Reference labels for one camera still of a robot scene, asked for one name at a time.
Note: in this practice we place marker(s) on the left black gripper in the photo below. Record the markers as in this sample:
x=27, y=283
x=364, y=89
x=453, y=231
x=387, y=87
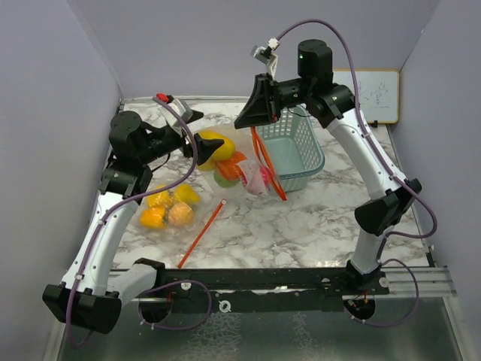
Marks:
x=207, y=147

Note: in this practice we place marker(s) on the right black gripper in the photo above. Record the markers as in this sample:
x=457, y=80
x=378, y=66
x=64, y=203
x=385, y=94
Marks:
x=264, y=106

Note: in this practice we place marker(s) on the yellow mango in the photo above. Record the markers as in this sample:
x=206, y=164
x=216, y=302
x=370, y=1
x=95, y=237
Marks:
x=224, y=152

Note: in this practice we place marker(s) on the blue plastic basket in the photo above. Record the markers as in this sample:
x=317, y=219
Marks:
x=293, y=148

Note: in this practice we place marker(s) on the orange tangerine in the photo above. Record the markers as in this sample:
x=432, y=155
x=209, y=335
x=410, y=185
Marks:
x=228, y=168
x=180, y=214

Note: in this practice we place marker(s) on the clear zip bag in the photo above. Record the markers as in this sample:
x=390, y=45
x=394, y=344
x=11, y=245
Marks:
x=249, y=143
x=205, y=214

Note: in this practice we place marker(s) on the green apple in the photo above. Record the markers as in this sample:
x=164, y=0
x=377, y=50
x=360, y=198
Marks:
x=224, y=182

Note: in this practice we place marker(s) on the yellow pear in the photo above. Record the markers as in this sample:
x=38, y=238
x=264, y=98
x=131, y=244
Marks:
x=186, y=194

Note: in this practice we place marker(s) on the red apple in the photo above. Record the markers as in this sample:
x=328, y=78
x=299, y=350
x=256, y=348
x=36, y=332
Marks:
x=266, y=175

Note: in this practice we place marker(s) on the yellow bell pepper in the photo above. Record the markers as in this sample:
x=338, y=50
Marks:
x=157, y=200

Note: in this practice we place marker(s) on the orange bell pepper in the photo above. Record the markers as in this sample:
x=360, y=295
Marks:
x=153, y=218

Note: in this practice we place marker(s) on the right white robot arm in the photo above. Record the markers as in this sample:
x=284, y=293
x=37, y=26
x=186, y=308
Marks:
x=333, y=105

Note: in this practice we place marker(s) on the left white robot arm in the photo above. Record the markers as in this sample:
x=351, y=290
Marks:
x=84, y=297

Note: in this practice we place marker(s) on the small whiteboard with writing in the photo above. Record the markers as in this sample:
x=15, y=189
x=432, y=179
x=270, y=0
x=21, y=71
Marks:
x=379, y=94

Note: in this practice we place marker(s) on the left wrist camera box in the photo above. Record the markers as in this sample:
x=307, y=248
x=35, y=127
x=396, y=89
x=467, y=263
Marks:
x=179, y=107

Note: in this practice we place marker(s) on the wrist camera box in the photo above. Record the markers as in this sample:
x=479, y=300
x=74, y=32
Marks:
x=266, y=54
x=179, y=107

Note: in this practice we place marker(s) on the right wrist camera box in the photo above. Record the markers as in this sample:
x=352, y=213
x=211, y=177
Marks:
x=266, y=54

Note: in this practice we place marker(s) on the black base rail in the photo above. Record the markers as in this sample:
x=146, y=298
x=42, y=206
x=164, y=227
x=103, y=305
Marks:
x=248, y=290

